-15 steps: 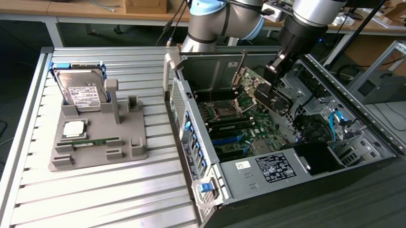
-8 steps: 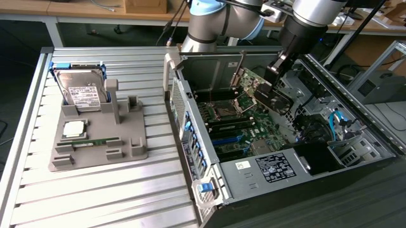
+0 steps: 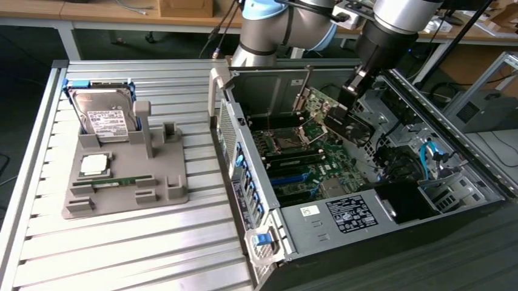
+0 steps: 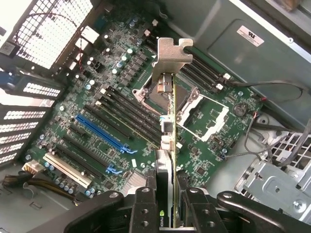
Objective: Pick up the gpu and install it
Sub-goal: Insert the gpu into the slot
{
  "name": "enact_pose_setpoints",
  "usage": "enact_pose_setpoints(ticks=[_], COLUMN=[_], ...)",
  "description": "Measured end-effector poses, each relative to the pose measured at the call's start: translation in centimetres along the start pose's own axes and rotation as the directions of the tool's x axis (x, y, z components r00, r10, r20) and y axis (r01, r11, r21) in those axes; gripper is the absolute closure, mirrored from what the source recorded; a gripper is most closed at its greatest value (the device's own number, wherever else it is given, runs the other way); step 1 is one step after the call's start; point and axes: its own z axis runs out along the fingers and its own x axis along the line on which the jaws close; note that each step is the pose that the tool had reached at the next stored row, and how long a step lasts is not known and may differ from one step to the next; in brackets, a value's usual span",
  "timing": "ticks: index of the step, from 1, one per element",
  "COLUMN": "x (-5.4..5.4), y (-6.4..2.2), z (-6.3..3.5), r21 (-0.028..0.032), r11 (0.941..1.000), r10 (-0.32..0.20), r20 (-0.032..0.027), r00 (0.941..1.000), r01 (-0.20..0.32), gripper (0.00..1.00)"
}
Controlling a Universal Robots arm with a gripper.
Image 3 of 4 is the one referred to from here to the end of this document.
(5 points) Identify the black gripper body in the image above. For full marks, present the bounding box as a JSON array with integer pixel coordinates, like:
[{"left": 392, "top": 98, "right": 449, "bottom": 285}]
[{"left": 356, "top": 21, "right": 421, "bottom": 75}]

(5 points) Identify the green expansion card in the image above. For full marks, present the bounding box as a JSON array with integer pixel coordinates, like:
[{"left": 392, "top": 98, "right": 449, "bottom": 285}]
[{"left": 292, "top": 65, "right": 374, "bottom": 149}]

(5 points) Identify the silver perforated drive cage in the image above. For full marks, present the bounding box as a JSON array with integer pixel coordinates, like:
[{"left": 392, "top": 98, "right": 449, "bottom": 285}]
[{"left": 352, "top": 90, "right": 413, "bottom": 149}]

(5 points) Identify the metal socket cover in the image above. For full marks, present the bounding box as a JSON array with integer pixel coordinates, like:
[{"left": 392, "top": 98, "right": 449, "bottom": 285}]
[{"left": 297, "top": 116, "right": 332, "bottom": 143}]

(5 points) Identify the white flat device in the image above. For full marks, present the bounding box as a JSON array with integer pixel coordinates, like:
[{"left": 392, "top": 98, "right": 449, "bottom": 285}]
[{"left": 425, "top": 16, "right": 454, "bottom": 33}]

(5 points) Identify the black slanted pole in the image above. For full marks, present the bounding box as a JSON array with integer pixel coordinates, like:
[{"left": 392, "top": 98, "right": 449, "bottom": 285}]
[{"left": 412, "top": 0, "right": 496, "bottom": 89}]

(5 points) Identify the green motherboard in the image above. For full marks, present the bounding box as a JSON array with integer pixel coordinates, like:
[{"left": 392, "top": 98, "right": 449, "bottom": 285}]
[{"left": 246, "top": 113, "right": 373, "bottom": 207}]

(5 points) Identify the black monitor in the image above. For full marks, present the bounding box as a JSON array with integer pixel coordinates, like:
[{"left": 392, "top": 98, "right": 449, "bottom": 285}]
[{"left": 440, "top": 0, "right": 493, "bottom": 25}]

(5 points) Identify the CPU socket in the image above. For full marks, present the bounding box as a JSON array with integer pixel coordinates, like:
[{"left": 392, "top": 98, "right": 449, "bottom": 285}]
[{"left": 270, "top": 129, "right": 309, "bottom": 152}]

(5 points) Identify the open PC case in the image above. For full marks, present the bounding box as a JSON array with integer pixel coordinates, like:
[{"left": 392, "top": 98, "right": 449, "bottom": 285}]
[{"left": 207, "top": 63, "right": 513, "bottom": 291}]

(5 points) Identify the wooden desk with clutter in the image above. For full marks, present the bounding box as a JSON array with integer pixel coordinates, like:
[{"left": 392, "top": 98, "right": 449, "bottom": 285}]
[{"left": 417, "top": 0, "right": 518, "bottom": 47}]

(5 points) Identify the silver chipset heatsink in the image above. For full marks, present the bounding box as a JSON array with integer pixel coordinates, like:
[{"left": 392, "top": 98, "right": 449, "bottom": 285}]
[{"left": 322, "top": 178, "right": 350, "bottom": 196}]

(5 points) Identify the blue expansion slot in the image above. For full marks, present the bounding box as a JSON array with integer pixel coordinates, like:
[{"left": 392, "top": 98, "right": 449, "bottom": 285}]
[{"left": 270, "top": 172, "right": 312, "bottom": 186}]

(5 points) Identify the brown cardboard piece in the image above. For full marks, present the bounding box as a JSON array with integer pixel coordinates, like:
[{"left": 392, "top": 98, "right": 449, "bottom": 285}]
[{"left": 488, "top": 0, "right": 518, "bottom": 36}]

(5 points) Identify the grey computer tower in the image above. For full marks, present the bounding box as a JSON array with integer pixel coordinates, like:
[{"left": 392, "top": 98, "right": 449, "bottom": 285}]
[{"left": 444, "top": 89, "right": 518, "bottom": 134}]

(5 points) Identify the silver disk bay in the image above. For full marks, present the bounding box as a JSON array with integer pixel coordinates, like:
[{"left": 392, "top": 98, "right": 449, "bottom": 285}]
[{"left": 418, "top": 175, "right": 489, "bottom": 213}]

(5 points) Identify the silver power supply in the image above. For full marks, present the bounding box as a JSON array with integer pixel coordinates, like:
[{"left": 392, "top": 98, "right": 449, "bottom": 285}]
[{"left": 280, "top": 190, "right": 400, "bottom": 262}]

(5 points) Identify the closed cardboard box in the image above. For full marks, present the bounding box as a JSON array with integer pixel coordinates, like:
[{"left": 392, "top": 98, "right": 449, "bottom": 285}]
[{"left": 158, "top": 0, "right": 215, "bottom": 18}]

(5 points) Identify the blue case latch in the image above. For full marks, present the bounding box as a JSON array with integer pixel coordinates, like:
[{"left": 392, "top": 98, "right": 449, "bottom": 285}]
[{"left": 250, "top": 232, "right": 272, "bottom": 247}]

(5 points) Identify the grey parts rack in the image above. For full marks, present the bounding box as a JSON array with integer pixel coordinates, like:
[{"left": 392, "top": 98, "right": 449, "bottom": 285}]
[{"left": 61, "top": 99, "right": 191, "bottom": 219}]

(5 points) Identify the hard disk in blue carrier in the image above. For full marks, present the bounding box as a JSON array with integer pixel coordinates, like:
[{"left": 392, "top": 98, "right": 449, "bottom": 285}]
[{"left": 63, "top": 78, "right": 141, "bottom": 143}]

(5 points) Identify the green RAM stick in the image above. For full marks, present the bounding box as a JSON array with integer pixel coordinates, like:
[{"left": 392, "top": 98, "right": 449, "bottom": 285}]
[{"left": 75, "top": 175, "right": 154, "bottom": 187}]

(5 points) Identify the silver CPU chip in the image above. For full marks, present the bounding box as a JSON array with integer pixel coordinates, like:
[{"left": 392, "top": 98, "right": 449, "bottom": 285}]
[{"left": 79, "top": 153, "right": 113, "bottom": 176}]

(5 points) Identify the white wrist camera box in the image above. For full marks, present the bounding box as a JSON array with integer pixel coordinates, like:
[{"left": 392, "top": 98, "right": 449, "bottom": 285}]
[{"left": 332, "top": 0, "right": 368, "bottom": 30}]

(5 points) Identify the black camera cable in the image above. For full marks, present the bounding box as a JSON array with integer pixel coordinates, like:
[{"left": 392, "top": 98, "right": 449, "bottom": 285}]
[{"left": 276, "top": 0, "right": 349, "bottom": 24}]

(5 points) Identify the black wire bundle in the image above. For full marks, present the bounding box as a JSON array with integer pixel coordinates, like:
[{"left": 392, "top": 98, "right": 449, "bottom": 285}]
[{"left": 372, "top": 133, "right": 425, "bottom": 184}]

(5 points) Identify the blue data wire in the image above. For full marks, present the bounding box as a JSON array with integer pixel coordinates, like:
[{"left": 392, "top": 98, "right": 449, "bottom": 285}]
[{"left": 418, "top": 138, "right": 450, "bottom": 182}]

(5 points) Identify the aluminium profile frame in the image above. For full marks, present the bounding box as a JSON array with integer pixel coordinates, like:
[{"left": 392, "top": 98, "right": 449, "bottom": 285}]
[{"left": 464, "top": 50, "right": 518, "bottom": 101}]

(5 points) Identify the grey cable with plug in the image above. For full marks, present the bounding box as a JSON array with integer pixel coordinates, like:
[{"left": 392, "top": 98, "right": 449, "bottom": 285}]
[{"left": 115, "top": 0, "right": 158, "bottom": 15}]

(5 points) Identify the wooden desk with grey frame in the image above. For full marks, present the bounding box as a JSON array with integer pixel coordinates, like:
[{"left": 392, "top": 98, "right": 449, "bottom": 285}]
[{"left": 0, "top": 0, "right": 244, "bottom": 61}]

